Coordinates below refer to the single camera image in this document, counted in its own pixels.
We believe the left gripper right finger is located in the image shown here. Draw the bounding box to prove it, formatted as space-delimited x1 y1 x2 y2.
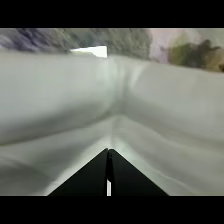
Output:
108 148 169 197

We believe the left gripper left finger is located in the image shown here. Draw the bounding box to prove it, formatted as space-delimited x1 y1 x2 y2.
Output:
48 148 109 197

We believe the white garment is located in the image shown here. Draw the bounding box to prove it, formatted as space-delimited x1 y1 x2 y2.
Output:
0 49 224 197

